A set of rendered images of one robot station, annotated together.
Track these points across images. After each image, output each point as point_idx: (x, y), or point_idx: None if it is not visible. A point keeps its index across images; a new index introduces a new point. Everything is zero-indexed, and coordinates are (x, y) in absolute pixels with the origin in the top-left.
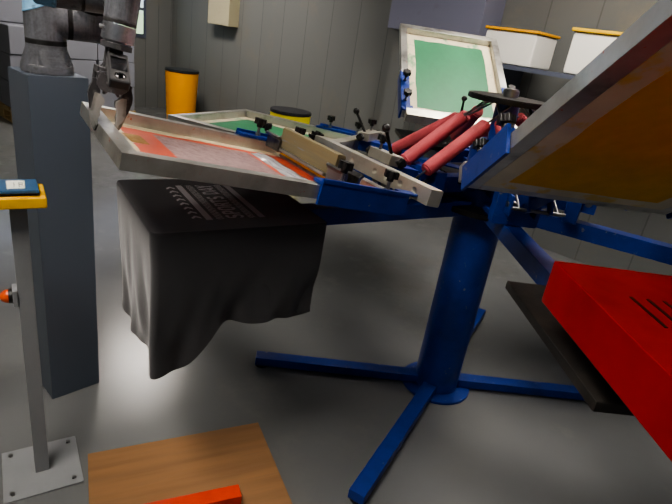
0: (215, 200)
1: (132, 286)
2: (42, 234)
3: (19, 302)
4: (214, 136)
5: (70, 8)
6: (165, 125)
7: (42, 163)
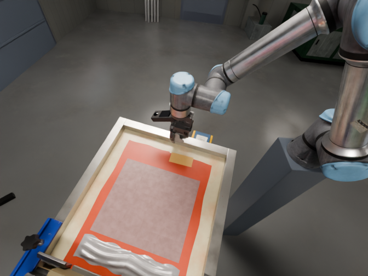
0: None
1: None
2: (240, 185)
3: None
4: (208, 244)
5: None
6: (217, 199)
7: (256, 170)
